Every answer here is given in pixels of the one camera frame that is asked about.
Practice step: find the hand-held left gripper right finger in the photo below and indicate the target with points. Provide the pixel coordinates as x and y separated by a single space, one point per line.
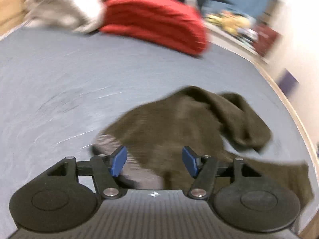
189 161

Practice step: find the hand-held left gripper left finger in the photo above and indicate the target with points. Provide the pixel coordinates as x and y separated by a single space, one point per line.
118 160

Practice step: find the red cloth bundle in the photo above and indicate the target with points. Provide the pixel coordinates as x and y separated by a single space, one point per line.
154 20

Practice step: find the red box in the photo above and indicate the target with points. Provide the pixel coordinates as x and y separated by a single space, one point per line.
266 38

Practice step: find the yellow plush toys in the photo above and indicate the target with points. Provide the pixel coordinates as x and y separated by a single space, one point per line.
229 21

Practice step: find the white crumpled blanket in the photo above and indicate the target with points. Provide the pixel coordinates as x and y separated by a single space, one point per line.
64 5

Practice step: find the purple square wall patch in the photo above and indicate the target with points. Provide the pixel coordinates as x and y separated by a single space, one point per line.
288 81

